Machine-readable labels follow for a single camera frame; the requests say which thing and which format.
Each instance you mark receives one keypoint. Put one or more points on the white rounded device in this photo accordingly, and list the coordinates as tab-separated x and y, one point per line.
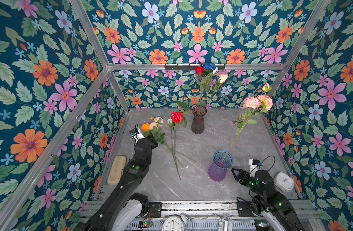
284	182

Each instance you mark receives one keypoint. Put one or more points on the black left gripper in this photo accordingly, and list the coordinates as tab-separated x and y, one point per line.
151	142

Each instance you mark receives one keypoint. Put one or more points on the white analog alarm clock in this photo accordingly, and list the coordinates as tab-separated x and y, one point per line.
175	223

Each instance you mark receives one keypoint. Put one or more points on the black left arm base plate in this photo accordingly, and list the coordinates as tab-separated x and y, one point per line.
154	209

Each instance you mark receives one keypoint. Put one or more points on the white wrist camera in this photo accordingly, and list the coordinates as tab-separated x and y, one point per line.
136	134
255	165

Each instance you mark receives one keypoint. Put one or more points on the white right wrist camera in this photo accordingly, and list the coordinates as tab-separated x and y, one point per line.
255	165

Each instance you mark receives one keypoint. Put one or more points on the cream peony flower stem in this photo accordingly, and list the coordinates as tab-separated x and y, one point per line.
157	123

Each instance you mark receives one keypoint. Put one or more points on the orange yellow artificial rose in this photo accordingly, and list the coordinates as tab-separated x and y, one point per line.
145	127

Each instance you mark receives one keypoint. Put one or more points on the purple blue ribbed glass vase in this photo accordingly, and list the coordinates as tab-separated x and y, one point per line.
222	161

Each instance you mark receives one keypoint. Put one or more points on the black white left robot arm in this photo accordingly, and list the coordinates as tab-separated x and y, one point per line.
133	174

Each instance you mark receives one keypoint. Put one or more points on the cream white artificial rose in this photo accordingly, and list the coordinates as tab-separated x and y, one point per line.
222	78

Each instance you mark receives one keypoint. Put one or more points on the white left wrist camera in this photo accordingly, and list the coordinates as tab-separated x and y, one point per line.
136	134

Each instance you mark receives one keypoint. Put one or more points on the pink artificial flower spray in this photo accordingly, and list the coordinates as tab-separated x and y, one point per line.
254	106

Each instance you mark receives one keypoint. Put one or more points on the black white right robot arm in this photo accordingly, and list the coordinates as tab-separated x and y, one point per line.
268	202

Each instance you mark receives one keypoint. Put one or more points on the red artificial rose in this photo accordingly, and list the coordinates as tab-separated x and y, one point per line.
199	70
175	120

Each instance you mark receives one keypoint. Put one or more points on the bunch of artificial flowers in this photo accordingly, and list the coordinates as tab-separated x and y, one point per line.
160	137

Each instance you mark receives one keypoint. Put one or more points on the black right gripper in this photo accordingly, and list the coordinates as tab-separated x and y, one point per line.
243	175

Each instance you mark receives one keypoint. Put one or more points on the aluminium front mounting rail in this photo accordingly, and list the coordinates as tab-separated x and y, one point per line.
226	208

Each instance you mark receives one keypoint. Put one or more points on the blue artificial flower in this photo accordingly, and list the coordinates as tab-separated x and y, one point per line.
209	66

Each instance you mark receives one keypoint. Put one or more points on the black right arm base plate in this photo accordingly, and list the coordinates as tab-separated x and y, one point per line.
245	209

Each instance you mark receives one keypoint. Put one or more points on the beige oblong pad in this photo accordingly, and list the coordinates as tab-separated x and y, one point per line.
117	167

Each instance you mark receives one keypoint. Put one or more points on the dark pink ribbed glass vase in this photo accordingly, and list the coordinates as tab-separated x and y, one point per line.
198	119

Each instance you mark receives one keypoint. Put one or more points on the black hook rail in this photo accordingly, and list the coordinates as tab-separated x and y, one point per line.
188	67

